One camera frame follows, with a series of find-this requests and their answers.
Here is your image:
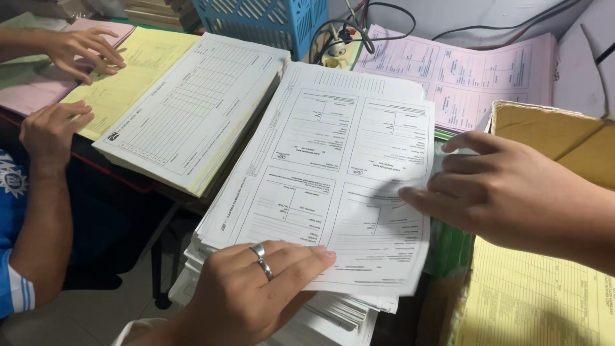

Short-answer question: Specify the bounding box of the looped black cable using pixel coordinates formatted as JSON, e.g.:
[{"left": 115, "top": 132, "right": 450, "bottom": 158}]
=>
[{"left": 310, "top": 2, "right": 417, "bottom": 65}]

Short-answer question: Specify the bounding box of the stack of white boxed forms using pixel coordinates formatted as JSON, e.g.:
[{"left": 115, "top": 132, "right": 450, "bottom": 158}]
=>
[{"left": 168, "top": 62, "right": 435, "bottom": 346}]

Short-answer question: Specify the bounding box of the stack of yellow table forms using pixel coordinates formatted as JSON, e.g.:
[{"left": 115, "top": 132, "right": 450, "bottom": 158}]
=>
[{"left": 454, "top": 235, "right": 615, "bottom": 346}]

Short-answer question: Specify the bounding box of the long black cable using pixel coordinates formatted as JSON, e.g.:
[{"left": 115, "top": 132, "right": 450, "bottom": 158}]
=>
[{"left": 431, "top": 0, "right": 584, "bottom": 42}]

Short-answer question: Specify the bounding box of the stack of green papers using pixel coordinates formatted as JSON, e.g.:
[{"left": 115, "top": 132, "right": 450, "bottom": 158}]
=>
[{"left": 0, "top": 12, "right": 68, "bottom": 89}]

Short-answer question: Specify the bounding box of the green paper packet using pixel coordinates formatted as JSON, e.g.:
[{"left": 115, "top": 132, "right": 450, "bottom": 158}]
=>
[{"left": 423, "top": 130, "right": 475, "bottom": 280}]

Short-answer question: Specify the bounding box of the blue plastic basket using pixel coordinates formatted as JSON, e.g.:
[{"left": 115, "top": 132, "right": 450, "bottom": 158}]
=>
[{"left": 192, "top": 0, "right": 330, "bottom": 62}]

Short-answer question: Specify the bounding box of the stack of pink table forms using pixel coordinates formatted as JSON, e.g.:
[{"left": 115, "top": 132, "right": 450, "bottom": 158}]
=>
[{"left": 0, "top": 18, "right": 136, "bottom": 117}]

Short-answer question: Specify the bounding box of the white printed form sheet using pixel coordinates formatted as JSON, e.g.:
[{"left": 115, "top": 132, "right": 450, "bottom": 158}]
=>
[{"left": 226, "top": 86, "right": 435, "bottom": 296}]

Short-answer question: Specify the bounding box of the cream power strip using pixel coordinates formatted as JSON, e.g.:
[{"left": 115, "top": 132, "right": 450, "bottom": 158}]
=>
[{"left": 319, "top": 26, "right": 366, "bottom": 70}]

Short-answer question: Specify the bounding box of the person's right hand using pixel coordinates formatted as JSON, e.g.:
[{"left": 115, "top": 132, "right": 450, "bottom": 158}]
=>
[{"left": 398, "top": 131, "right": 579, "bottom": 264}]

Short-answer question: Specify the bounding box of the stack of white table forms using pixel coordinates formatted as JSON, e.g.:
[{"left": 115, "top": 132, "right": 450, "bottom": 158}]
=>
[{"left": 92, "top": 33, "right": 291, "bottom": 198}]

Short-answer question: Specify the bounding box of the stack of pink boxed forms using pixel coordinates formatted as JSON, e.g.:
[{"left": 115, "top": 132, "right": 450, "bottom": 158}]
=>
[{"left": 353, "top": 24, "right": 558, "bottom": 133}]

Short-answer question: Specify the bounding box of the person's left hand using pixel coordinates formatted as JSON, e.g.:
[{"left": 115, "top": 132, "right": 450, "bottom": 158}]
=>
[{"left": 185, "top": 240, "right": 337, "bottom": 346}]

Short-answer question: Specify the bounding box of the stack of brown paper bundles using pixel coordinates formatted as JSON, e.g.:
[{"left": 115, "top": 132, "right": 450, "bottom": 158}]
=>
[{"left": 120, "top": 0, "right": 202, "bottom": 32}]

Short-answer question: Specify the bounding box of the brown cardboard box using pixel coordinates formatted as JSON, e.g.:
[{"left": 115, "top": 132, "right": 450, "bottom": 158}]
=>
[{"left": 418, "top": 100, "right": 615, "bottom": 346}]

